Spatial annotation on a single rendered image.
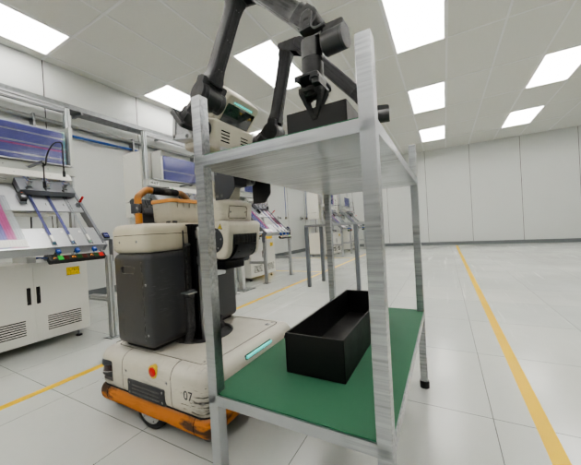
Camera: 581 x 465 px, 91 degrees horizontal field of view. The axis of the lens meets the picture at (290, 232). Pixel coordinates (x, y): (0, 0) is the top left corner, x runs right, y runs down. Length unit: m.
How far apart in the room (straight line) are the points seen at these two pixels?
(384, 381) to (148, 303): 0.98
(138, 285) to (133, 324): 0.18
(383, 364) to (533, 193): 9.86
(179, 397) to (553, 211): 10.02
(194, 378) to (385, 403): 0.72
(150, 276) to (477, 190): 9.59
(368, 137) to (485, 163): 9.74
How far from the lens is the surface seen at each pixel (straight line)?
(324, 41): 0.84
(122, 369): 1.49
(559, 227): 10.42
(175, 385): 1.23
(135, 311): 1.39
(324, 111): 0.80
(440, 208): 10.08
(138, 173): 3.62
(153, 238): 1.29
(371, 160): 0.55
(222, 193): 1.16
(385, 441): 0.66
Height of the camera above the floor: 0.75
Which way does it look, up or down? 1 degrees down
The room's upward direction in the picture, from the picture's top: 3 degrees counter-clockwise
